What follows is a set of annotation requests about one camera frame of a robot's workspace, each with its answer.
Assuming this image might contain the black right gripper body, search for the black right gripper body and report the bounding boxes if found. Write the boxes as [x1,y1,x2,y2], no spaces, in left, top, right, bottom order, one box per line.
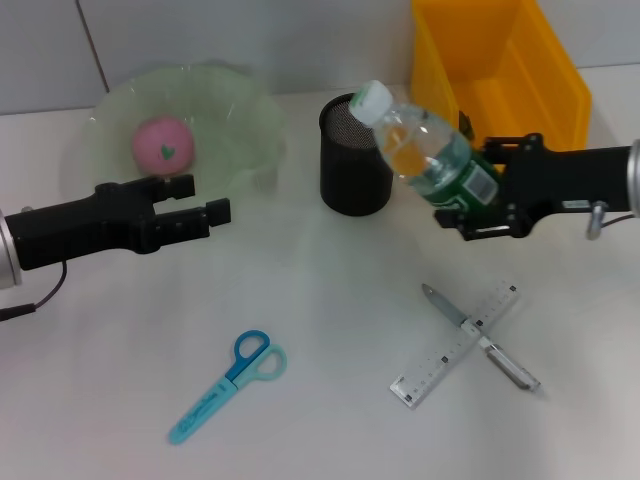
[497,132,634,240]

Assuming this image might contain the pink knitted peach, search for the pink knitted peach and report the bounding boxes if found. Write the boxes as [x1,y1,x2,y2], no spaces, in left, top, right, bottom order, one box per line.
[130,115,196,177]

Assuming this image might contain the yellow plastic bin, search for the yellow plastic bin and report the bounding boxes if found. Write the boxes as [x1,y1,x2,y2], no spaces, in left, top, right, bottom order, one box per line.
[410,0,593,156]

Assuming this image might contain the blue children's scissors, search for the blue children's scissors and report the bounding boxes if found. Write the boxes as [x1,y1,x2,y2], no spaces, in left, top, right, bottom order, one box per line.
[168,329,289,446]

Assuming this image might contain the black mesh pen cup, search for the black mesh pen cup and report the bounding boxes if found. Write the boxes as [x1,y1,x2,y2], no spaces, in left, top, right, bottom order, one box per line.
[318,92,397,218]

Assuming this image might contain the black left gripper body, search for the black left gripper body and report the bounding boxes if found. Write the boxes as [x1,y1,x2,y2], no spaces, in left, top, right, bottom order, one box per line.
[4,174,164,272]

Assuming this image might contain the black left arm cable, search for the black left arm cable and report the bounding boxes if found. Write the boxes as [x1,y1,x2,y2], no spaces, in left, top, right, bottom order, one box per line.
[0,259,69,322]

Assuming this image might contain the grey right arm cable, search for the grey right arm cable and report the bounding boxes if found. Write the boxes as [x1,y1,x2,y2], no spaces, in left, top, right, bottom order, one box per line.
[584,199,640,242]

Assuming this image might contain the green glass fruit plate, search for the green glass fruit plate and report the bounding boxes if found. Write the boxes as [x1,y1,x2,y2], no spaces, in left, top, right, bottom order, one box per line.
[62,62,289,211]

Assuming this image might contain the clear green-label water bottle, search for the clear green-label water bottle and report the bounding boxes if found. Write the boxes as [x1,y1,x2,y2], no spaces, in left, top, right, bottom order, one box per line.
[349,79,504,211]

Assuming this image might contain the grey white pen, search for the grey white pen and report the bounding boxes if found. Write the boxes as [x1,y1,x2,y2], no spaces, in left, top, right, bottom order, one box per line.
[420,283,543,399]

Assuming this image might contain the clear plastic ruler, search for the clear plastic ruler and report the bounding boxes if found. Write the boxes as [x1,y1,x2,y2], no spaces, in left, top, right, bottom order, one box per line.
[389,279,522,411]

